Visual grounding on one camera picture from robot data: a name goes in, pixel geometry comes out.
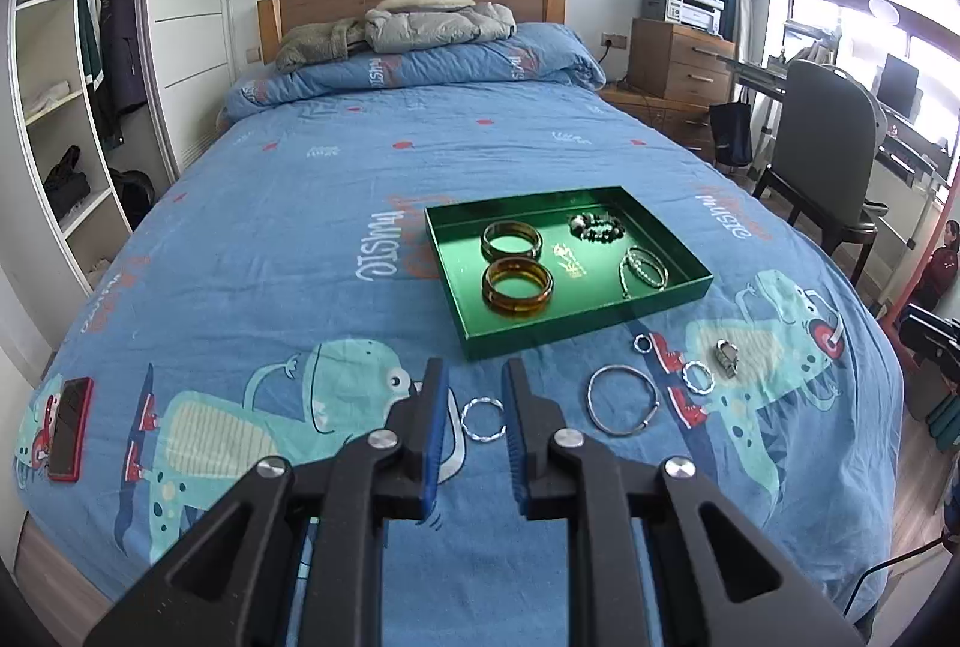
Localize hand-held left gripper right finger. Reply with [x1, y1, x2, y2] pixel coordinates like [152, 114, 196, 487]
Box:
[501, 358, 867, 647]

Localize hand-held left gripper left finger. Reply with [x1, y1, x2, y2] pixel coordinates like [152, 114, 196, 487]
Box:
[82, 358, 451, 647]

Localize large plain silver bangle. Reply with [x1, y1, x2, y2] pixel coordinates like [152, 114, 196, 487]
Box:
[586, 363, 661, 438]

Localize green jewelry tray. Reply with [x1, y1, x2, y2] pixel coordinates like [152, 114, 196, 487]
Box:
[424, 185, 713, 363]

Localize amber bangle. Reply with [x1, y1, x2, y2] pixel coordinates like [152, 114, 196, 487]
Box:
[482, 258, 556, 318]

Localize dark brown bangle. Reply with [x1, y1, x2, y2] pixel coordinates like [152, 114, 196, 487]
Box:
[480, 219, 544, 264]

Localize twisted silver bangle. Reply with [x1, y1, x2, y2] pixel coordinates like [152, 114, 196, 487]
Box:
[619, 245, 670, 301]

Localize blue dinosaur print bed sheet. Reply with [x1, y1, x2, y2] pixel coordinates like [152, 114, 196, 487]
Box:
[15, 84, 905, 647]

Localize low wooden nightstand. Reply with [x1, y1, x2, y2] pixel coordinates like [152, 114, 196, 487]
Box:
[600, 80, 721, 164]

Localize red phone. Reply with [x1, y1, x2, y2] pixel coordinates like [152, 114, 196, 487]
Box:
[46, 377, 95, 483]

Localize folded blue duvet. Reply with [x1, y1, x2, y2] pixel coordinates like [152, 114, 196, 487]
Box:
[223, 22, 607, 121]

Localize dark tote bag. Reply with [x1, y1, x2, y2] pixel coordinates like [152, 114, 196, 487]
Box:
[709, 101, 755, 168]

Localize black backpack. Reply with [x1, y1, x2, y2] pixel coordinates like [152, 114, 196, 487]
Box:
[109, 168, 157, 232]

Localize wooden drawer cabinet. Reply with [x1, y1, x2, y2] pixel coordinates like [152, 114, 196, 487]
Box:
[626, 17, 737, 108]

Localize grey puffer jacket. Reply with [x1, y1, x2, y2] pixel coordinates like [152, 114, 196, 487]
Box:
[364, 0, 518, 55]

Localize olive fleece jacket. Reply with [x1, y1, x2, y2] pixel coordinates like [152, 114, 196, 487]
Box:
[275, 17, 368, 74]

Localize grey chair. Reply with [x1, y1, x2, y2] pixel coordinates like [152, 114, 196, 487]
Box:
[752, 59, 890, 288]

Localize teal foam mats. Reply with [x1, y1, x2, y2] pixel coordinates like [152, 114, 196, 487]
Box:
[926, 384, 960, 453]

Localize grey desk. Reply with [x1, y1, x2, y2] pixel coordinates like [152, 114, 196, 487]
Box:
[720, 54, 957, 250]

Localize wooden headboard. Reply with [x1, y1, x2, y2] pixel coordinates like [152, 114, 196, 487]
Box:
[256, 0, 567, 67]

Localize black bag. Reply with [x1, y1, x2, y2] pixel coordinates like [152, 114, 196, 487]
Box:
[41, 146, 92, 220]

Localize white printer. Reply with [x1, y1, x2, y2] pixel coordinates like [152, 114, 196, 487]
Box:
[640, 0, 726, 34]

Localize white wardrobe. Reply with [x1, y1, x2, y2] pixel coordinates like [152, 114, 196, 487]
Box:
[7, 0, 230, 295]

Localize white tall appliance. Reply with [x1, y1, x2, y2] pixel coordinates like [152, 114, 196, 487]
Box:
[750, 0, 792, 63]

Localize hanging dark clothes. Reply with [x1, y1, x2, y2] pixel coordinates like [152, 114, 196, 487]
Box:
[79, 0, 149, 151]

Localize folded white cloth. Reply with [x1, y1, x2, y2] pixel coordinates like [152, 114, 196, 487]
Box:
[22, 80, 83, 112]

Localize computer monitor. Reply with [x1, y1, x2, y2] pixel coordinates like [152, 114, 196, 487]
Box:
[876, 54, 921, 119]

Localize dark bead bracelet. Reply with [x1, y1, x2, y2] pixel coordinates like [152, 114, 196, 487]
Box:
[568, 209, 625, 243]

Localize black cable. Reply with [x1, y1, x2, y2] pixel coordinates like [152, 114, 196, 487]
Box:
[844, 534, 953, 618]

